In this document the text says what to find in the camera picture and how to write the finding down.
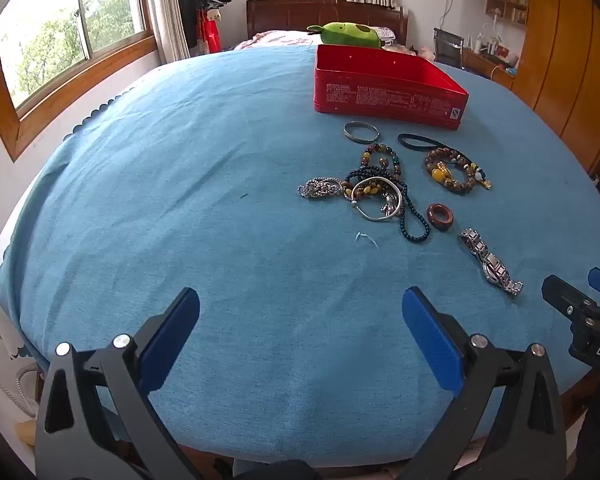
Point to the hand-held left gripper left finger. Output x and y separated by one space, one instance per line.
170 340

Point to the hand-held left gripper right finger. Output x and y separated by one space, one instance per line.
430 340

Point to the silver metal watch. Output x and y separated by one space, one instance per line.
492 265

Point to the gold pendant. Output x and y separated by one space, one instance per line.
486 184

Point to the black elastic band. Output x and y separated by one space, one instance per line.
400 141

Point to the thin engraved silver bangle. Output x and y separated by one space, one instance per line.
347 133

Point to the red tin box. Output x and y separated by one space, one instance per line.
380 95

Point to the white thread scrap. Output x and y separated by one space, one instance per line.
367 237

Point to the wooden wardrobe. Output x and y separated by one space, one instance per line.
565 60

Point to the wooden desk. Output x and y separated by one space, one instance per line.
480 62

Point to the black office chair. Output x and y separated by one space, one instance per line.
447 47

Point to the pink soft toy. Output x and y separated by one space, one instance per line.
427 53

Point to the red bag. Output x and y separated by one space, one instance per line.
211 35

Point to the folded patterned cloth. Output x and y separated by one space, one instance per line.
386 33

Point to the green avocado plush toy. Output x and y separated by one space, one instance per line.
350 34

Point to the bed with pink bedding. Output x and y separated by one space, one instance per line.
275 37

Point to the dark wooden headboard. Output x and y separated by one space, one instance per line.
280 15

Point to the wooden wall shelf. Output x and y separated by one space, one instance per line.
505 2

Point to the large wooden frame window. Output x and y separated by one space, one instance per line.
55 35

